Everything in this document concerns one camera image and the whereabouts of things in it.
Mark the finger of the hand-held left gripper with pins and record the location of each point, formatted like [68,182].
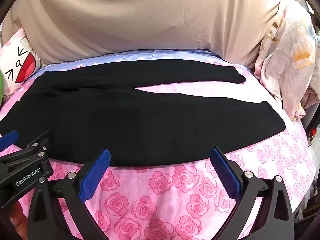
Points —
[42,141]
[8,140]

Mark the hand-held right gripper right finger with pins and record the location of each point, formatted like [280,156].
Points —
[225,171]

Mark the green plush toy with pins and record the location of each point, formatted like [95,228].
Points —
[1,85]

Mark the white cartoon face pillow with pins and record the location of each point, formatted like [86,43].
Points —
[18,62]

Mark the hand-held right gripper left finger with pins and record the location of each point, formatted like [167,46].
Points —
[96,170]

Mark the black pants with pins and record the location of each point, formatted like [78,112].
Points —
[140,120]

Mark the beige padded headboard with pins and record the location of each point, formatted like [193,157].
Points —
[140,17]

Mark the pink rose bed sheet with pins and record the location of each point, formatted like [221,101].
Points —
[160,195]

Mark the pale floral blanket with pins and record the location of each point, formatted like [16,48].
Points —
[287,62]

